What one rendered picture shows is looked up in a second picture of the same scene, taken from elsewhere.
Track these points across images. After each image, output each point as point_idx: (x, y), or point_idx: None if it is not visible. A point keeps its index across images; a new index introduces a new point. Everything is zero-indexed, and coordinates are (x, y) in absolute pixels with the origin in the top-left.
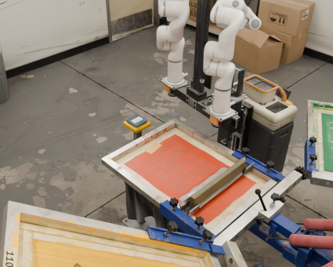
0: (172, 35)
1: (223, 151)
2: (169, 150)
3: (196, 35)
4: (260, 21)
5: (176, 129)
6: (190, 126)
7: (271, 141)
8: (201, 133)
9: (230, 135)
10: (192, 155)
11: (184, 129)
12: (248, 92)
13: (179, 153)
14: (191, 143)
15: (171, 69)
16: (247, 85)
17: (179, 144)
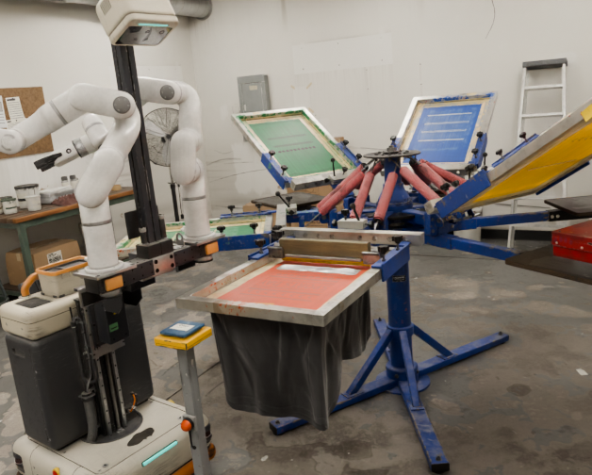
0: (124, 155)
1: (250, 266)
2: (258, 296)
3: (137, 146)
4: None
5: None
6: (199, 286)
7: (141, 316)
8: (214, 278)
9: (85, 378)
10: (261, 284)
11: (204, 291)
12: (70, 285)
13: (261, 290)
14: (233, 288)
15: (111, 237)
16: (64, 275)
17: (238, 294)
